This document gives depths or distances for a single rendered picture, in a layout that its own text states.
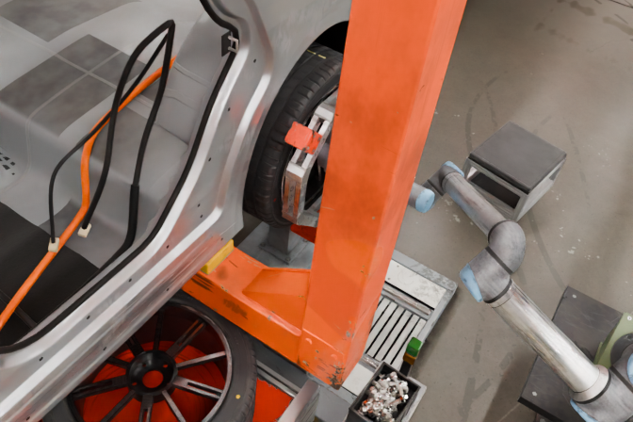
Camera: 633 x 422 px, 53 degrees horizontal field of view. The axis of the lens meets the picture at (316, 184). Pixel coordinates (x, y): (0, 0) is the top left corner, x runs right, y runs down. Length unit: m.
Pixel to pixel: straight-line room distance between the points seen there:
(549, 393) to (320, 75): 1.40
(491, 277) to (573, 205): 1.65
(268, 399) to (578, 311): 1.29
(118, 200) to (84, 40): 0.68
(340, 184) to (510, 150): 1.98
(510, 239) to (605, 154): 2.08
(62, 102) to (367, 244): 1.16
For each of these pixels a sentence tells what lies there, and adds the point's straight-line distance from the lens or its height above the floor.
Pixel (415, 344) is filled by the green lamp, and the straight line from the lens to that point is 2.04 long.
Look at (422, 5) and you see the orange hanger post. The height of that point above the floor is 1.84.
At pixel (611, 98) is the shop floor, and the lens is 4.65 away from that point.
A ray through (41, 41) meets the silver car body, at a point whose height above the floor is 1.04.
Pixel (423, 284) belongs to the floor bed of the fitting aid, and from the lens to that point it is 2.93.
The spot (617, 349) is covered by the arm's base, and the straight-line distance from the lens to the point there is 2.56.
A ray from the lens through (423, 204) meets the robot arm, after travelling 2.45.
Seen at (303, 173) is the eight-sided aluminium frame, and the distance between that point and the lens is 1.99.
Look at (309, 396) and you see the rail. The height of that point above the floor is 0.39.
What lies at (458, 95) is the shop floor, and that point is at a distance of 4.17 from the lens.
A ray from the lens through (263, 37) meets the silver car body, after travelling 1.73.
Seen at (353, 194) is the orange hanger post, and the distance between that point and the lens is 1.42.
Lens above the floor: 2.36
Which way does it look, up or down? 45 degrees down
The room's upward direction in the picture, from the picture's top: 8 degrees clockwise
